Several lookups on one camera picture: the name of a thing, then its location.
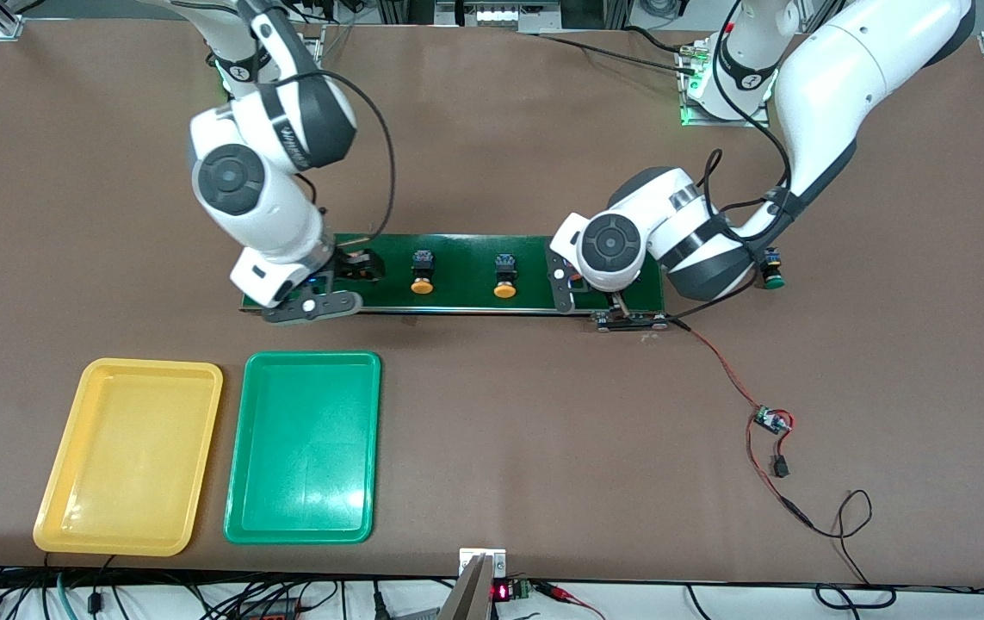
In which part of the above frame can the green belt conveyor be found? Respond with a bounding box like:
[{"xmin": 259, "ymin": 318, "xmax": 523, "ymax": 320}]
[{"xmin": 239, "ymin": 231, "xmax": 669, "ymax": 333}]

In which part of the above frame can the green plastic tray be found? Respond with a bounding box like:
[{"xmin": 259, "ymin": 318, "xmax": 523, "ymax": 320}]
[{"xmin": 223, "ymin": 350, "xmax": 382, "ymax": 546}]

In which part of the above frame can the yellow plastic tray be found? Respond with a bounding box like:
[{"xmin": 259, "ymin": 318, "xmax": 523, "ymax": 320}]
[{"xmin": 33, "ymin": 357, "xmax": 225, "ymax": 557}]

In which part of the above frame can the small green circuit board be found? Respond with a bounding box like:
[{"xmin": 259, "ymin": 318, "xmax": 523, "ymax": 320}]
[{"xmin": 754, "ymin": 405, "xmax": 795, "ymax": 436}]

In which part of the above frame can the grey power strip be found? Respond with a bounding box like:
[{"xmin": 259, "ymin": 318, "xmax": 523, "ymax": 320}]
[{"xmin": 433, "ymin": 0, "xmax": 563, "ymax": 34}]

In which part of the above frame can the red test lead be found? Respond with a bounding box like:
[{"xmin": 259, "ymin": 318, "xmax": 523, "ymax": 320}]
[{"xmin": 535, "ymin": 581, "xmax": 604, "ymax": 620}]

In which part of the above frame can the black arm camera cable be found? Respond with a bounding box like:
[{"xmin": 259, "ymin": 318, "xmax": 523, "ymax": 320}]
[
  {"xmin": 272, "ymin": 71, "xmax": 396, "ymax": 255},
  {"xmin": 668, "ymin": 22, "xmax": 802, "ymax": 321}
]

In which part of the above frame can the red black motor wire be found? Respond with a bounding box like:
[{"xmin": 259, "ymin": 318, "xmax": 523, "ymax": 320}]
[{"xmin": 666, "ymin": 314, "xmax": 764, "ymax": 416}]

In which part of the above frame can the red black power wire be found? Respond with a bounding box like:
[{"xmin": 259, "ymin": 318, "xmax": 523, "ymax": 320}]
[{"xmin": 746, "ymin": 426, "xmax": 897, "ymax": 611}]

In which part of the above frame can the grey metal camera stand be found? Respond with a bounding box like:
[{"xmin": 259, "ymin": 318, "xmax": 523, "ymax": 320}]
[{"xmin": 438, "ymin": 548, "xmax": 508, "ymax": 620}]

